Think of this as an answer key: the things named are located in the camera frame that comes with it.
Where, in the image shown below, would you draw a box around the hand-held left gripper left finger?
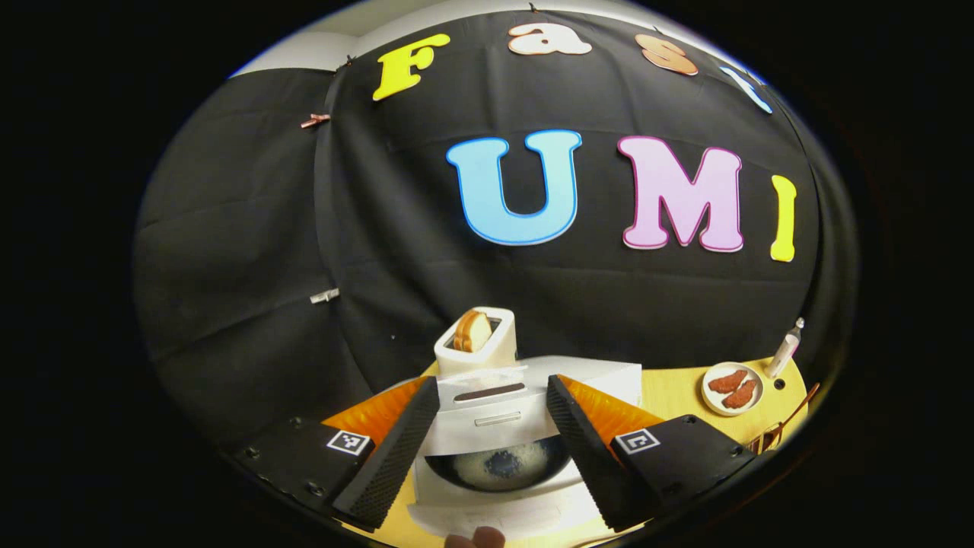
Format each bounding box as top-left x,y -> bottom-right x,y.
221,375 -> 442,532

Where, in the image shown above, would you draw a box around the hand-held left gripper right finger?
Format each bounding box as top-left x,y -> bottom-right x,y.
546,373 -> 758,532

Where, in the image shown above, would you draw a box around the white rice grains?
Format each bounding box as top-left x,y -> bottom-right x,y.
455,441 -> 552,492

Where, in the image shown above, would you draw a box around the white rice cooker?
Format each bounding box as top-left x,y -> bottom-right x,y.
380,355 -> 644,541

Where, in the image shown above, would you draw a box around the wire chopstick holder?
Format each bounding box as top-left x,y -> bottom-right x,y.
746,422 -> 785,456

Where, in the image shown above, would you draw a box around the brown wooden spoon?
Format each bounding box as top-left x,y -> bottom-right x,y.
765,382 -> 821,450

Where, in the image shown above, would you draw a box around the white toaster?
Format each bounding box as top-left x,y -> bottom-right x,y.
434,306 -> 518,375

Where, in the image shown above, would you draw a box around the round white plate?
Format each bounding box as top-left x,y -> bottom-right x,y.
700,362 -> 765,417

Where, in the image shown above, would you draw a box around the toasted bread slice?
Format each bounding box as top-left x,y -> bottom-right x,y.
454,310 -> 493,353

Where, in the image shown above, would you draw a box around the small clear bottle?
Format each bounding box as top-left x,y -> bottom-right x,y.
764,317 -> 806,379

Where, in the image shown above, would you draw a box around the black backdrop cloth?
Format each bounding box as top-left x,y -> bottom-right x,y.
135,9 -> 857,457

